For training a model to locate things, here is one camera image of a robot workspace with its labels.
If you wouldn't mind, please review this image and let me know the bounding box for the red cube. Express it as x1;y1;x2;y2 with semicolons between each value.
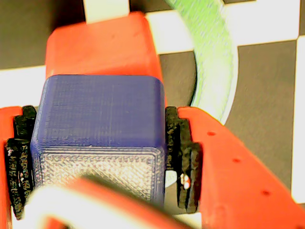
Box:
45;11;168;107

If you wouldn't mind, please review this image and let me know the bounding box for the white red servo cable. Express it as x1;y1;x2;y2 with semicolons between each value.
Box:
23;175;191;229

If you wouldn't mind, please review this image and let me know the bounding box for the black white marker mat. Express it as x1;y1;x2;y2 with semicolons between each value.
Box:
0;0;305;229

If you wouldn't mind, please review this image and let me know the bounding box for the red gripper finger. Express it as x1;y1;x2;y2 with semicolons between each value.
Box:
165;106;305;229
0;105;38;229

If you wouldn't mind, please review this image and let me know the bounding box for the blue cube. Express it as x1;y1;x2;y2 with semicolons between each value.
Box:
30;74;167;208

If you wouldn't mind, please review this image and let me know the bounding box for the green ring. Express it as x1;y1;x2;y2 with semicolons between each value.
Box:
164;0;239;125

